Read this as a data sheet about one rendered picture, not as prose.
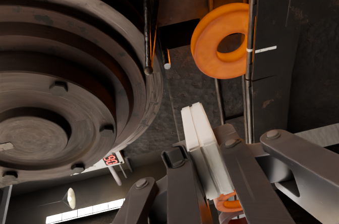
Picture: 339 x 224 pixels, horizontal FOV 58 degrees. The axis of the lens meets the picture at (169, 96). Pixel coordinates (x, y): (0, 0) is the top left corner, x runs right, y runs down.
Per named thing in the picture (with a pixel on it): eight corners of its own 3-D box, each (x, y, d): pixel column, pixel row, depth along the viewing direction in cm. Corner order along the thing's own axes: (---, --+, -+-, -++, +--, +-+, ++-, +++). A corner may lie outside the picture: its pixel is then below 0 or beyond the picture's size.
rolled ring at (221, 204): (221, 217, 119) (219, 209, 121) (267, 202, 116) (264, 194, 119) (210, 199, 105) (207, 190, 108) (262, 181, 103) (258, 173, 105)
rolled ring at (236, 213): (217, 218, 118) (214, 210, 121) (224, 233, 132) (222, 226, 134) (263, 205, 117) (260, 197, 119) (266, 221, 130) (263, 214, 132)
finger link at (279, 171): (227, 170, 13) (294, 146, 13) (210, 128, 18) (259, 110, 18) (238, 199, 13) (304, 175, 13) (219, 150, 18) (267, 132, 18)
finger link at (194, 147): (222, 197, 15) (208, 202, 15) (205, 142, 22) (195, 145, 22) (201, 145, 15) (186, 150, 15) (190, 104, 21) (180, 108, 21)
